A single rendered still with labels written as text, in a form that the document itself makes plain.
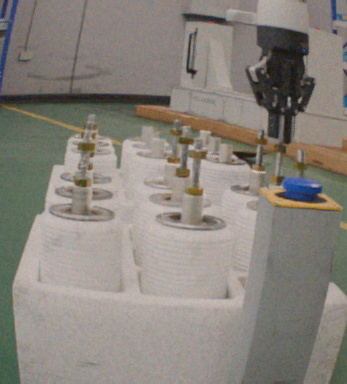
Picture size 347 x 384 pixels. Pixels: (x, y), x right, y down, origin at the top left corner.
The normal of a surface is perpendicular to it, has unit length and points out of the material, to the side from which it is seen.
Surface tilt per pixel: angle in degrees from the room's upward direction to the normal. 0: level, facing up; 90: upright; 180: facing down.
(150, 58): 90
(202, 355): 90
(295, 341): 90
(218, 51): 67
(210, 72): 90
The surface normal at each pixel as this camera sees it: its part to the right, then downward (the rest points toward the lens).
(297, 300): 0.09, 0.17
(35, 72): 0.43, 0.18
